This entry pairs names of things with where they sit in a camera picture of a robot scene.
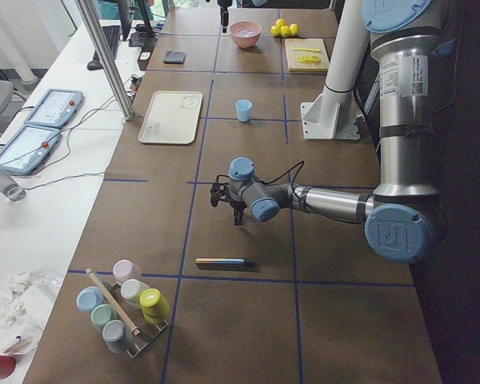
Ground metal cup rack wooden handle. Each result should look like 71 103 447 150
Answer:
86 268 168 358

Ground mint green cup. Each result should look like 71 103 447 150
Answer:
90 304 118 332

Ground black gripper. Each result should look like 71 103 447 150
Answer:
230 200 246 226
218 0 232 32

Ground pink bowl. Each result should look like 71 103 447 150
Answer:
229 21 262 49

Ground grey cup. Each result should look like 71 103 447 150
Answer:
102 319 134 354

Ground wooden cutting board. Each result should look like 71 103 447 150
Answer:
285 38 330 73

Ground white cup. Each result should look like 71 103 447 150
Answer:
121 278 150 308

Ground black monitor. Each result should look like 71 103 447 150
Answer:
117 0 154 41

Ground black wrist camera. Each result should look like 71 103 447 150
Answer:
210 180 229 207

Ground lime green cup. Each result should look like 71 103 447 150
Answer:
139 288 171 324

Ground light blue plastic cup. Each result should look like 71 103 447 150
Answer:
235 99 253 122

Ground aluminium frame post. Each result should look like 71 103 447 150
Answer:
75 0 134 121

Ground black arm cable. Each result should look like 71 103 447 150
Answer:
215 160 306 189

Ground cream bear tray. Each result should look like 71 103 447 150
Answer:
138 90 203 145

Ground lower teach pendant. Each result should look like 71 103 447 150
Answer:
0 124 61 176

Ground yellow lemon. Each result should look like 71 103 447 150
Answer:
275 18 286 27
270 25 281 37
280 26 291 38
290 23 300 36

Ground metal muddler black tip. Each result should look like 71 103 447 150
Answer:
195 258 255 267

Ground upper teach pendant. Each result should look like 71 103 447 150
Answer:
24 89 84 129

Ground clear water bottle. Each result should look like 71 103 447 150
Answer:
0 167 26 202

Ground pink cup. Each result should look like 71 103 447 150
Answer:
112 259 142 286

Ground black keyboard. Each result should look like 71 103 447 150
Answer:
102 25 121 58

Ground teach pendant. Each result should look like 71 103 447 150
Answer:
24 89 84 129
0 124 61 176

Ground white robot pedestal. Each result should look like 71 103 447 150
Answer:
301 0 370 140

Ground white crumpled cloth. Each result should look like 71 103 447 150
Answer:
0 269 63 356

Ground blue cup on rack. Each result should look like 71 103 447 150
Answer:
76 286 105 313

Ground grey folded cloth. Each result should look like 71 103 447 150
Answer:
163 50 187 65

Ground black computer mouse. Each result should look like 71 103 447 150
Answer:
86 61 102 71

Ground lemon slices row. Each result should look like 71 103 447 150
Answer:
297 54 322 64

